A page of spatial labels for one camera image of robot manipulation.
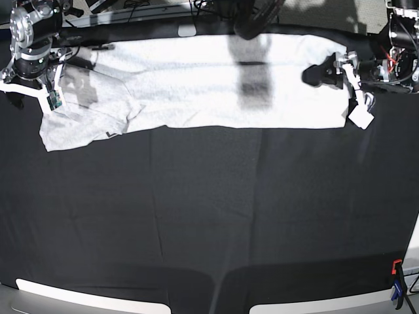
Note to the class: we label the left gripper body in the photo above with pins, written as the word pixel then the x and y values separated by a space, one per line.
pixel 346 65

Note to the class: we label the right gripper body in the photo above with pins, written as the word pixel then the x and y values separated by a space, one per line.
pixel 47 79

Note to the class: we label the white Hugging Face t-shirt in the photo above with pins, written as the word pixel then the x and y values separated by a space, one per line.
pixel 191 82

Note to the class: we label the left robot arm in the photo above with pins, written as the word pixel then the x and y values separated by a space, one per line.
pixel 393 67

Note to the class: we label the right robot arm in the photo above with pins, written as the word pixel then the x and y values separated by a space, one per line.
pixel 33 27

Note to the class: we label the red blue clamp near-right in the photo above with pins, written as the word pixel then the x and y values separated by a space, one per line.
pixel 398 294

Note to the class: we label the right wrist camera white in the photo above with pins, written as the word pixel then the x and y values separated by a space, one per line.
pixel 54 100

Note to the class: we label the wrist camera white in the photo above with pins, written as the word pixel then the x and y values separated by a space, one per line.
pixel 54 100
pixel 361 117

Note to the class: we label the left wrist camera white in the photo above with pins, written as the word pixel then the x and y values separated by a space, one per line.
pixel 361 117

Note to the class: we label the aluminium frame rail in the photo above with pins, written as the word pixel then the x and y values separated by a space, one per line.
pixel 153 12

